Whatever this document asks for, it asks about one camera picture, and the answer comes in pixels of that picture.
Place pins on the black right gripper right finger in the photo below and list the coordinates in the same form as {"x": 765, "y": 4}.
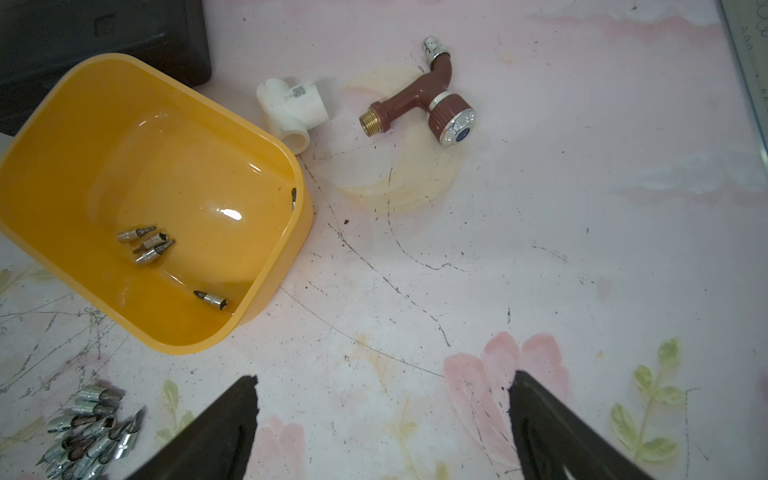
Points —
{"x": 553, "y": 443}

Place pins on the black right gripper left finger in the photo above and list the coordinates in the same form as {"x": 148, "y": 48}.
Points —
{"x": 216, "y": 445}

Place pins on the single metal bit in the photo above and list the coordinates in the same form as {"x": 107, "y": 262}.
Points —
{"x": 215, "y": 301}

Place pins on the brown water tap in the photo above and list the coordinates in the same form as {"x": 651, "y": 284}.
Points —
{"x": 449, "y": 117}

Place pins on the white pipe tee fitting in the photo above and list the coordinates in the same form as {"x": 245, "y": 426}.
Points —
{"x": 291, "y": 112}

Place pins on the yellow plastic storage box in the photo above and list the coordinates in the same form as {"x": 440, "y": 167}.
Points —
{"x": 118, "y": 145}

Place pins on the black plastic tool case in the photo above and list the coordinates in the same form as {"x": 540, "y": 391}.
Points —
{"x": 42, "y": 40}

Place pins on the pile of metal bits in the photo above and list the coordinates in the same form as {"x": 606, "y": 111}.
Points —
{"x": 92, "y": 434}

